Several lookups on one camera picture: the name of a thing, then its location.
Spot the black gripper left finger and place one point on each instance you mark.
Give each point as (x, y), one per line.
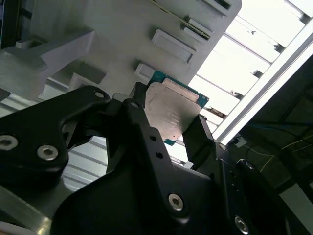
(29, 137)

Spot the silver green CPU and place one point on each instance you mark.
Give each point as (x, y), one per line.
(168, 105)

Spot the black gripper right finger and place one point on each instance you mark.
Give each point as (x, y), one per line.
(234, 186)

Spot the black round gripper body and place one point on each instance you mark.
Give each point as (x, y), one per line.
(110, 208)

